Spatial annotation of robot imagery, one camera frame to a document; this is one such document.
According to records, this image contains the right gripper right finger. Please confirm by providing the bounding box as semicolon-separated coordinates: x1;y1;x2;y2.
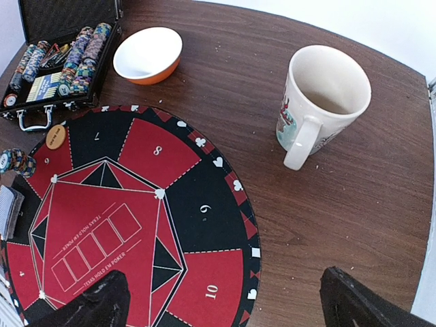
320;266;433;326

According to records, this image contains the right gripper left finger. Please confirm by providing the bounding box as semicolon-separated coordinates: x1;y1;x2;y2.
30;270;131;326

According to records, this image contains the blue backed card deck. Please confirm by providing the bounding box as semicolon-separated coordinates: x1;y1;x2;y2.
1;185;25;240

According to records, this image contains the stack of poker chips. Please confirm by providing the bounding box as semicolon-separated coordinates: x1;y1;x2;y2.
1;149;37;178

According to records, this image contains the round red black poker mat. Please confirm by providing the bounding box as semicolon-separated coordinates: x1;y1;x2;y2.
1;106;261;326

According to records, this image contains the orange big blind button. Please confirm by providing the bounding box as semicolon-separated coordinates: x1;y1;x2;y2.
46;124;67;150

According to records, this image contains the cream ceramic mug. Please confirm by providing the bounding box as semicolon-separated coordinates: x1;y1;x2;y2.
276;45;371;170

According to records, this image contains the chip row in case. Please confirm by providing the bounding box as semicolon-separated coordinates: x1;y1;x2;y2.
9;44;37;92
22;40;50;82
69;22;112;94
58;27;94;97

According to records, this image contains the boxed blue card deck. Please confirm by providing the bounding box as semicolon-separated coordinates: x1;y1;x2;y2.
26;72;71;103

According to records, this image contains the white bowl orange outside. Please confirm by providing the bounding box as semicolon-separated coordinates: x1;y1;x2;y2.
113;27;183;85

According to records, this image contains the dice and buttons pile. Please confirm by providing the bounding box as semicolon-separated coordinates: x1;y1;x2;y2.
40;41;75;69

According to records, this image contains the black poker chip case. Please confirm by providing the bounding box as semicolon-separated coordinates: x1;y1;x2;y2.
1;0;123;131

